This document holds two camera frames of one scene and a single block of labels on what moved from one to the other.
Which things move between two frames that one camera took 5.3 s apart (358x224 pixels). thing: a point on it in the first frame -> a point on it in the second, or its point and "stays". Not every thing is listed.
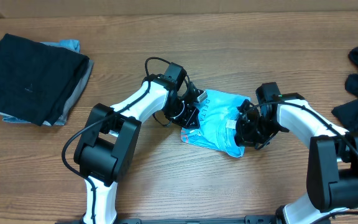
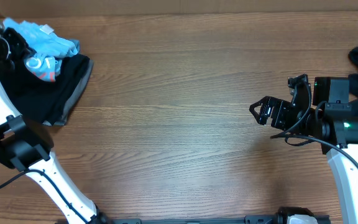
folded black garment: (31, 80) stays
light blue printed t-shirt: (218, 114) -> (50, 48)
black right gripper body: (258, 130) -> (288, 116)
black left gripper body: (181, 113) -> (8, 51)
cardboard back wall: (28, 9) stays
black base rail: (248, 219) stays
